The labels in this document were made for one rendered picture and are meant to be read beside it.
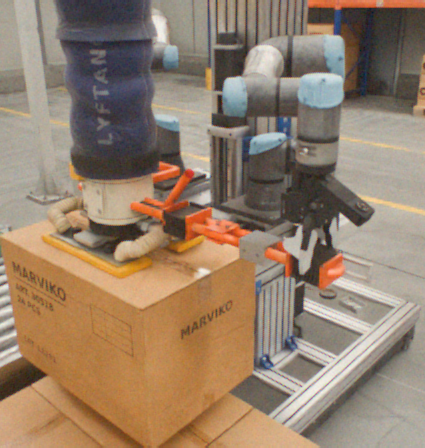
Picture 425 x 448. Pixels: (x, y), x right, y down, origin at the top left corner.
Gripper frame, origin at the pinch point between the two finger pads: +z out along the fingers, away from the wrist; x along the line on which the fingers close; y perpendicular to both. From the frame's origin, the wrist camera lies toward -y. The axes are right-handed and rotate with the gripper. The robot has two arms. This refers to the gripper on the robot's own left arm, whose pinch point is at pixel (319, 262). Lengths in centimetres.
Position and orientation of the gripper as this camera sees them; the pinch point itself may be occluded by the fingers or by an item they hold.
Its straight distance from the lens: 109.3
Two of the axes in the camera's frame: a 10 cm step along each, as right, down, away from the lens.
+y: -7.5, -2.6, 6.2
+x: -6.7, 3.0, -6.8
